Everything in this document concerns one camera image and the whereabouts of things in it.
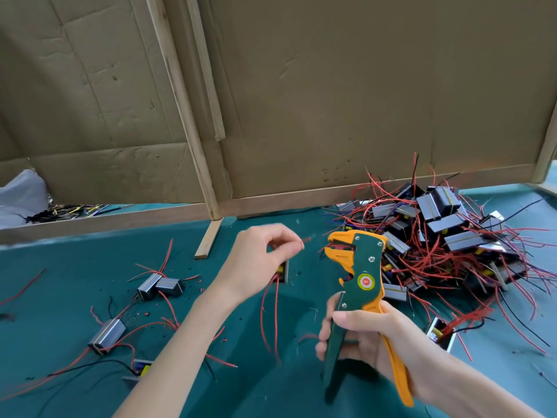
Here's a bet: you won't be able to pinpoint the person's left hand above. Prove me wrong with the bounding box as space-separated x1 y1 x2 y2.
213 224 306 305

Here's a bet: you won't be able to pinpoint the person's right hand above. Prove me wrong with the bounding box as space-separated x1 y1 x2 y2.
315 291 449 401

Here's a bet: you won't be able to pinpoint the orange green wire strippers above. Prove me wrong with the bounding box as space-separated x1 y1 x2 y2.
323 228 416 408

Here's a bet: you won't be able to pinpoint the pile of wired transformers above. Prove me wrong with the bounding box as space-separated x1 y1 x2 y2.
324 152 557 358

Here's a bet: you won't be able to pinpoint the grey plastic bag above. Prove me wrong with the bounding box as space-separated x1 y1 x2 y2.
0 168 50 230

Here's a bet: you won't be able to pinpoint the person's left forearm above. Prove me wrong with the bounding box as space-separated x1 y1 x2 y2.
113 287 240 418

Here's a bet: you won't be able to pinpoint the person's right forearm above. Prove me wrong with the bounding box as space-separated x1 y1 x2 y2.
426 356 541 418

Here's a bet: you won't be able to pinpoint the small wooden stick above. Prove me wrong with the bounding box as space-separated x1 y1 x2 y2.
194 217 225 260

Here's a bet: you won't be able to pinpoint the thin wooden strip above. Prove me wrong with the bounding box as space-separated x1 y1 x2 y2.
185 0 227 142

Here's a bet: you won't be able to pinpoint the smooth brown cardboard panel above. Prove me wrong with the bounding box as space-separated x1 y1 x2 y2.
204 0 557 201

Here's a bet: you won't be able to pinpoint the creased brown cardboard panel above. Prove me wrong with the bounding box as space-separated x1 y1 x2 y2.
0 0 205 210

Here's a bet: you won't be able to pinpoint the long wooden bottom rail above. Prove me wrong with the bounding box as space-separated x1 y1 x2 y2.
218 163 536 218

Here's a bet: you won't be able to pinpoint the short wooden bottom rail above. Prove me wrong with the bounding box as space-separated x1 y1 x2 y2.
0 204 210 246

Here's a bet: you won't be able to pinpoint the wide wooden post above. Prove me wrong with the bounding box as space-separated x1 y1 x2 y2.
145 0 223 221

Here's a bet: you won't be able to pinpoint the heap of black cables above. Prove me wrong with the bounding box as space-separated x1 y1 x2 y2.
26 203 132 225

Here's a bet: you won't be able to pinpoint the wooden corner post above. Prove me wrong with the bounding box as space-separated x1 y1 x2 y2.
533 104 557 183

